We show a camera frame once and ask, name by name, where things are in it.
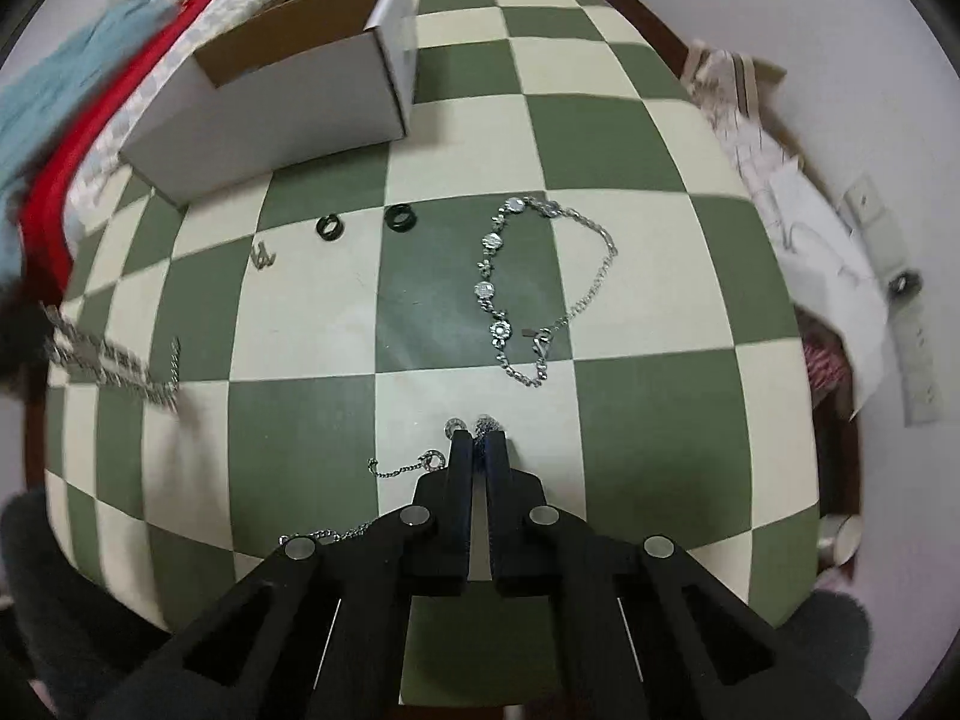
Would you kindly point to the white crumpled paper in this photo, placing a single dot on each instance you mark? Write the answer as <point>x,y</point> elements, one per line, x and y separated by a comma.
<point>810,240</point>

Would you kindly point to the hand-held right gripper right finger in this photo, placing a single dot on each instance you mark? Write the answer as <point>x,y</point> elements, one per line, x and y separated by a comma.
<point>495,465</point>

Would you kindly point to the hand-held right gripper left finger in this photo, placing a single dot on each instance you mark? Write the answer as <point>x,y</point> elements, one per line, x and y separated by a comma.
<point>459,465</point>

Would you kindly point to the white cardboard box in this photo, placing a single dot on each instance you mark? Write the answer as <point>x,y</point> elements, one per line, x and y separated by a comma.
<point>292,90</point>

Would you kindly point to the black hoop earring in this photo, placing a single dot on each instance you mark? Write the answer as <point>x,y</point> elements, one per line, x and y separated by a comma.
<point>400,217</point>
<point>328,228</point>

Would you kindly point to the white power strip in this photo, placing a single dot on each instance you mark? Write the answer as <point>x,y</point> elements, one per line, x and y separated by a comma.
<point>896,292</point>

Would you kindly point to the white patterned quilt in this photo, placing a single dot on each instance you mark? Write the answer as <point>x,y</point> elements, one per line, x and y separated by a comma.
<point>225,7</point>

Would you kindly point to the small silver stud earring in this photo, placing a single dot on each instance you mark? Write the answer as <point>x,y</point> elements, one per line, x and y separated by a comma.
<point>262,256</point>

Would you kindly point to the red cloth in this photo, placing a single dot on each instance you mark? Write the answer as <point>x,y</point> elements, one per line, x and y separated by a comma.
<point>97,142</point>

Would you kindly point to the light blue cloth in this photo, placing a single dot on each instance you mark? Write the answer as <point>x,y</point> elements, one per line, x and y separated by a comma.
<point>67,67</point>

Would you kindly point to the green checkered tablecloth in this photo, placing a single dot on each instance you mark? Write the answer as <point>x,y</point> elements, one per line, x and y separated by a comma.
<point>465,165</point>

